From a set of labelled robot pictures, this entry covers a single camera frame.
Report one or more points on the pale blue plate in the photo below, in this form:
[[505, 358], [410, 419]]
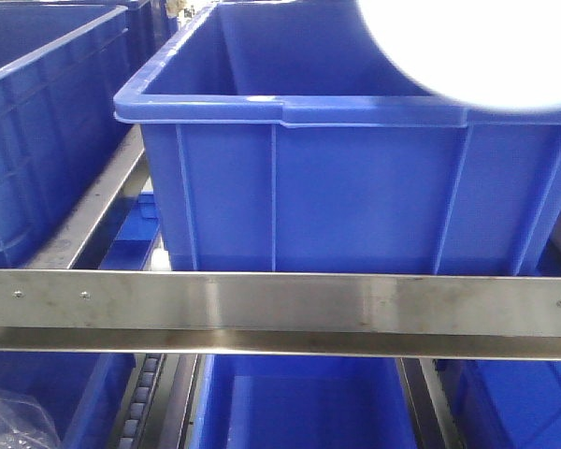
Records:
[[498, 55]]

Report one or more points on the lower right blue crate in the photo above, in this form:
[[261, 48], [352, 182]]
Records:
[[504, 404]]

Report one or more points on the clear plastic bag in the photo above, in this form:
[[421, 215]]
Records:
[[24, 423]]

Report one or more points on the steel shelf rail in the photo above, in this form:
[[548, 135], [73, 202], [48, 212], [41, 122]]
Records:
[[280, 314]]

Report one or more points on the lower left blue crate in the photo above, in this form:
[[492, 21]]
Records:
[[82, 393]]

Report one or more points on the blue shelf crate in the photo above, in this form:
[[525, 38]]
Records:
[[279, 138], [60, 67]]

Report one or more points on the middle blue shelf crate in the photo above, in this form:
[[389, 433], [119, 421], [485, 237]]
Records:
[[279, 138]]

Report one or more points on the roller track rail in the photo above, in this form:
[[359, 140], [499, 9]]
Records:
[[139, 407]]

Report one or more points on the left blue shelf crate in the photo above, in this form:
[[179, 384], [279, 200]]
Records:
[[60, 67]]

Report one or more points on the lower middle blue crate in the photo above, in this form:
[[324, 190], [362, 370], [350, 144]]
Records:
[[281, 401]]

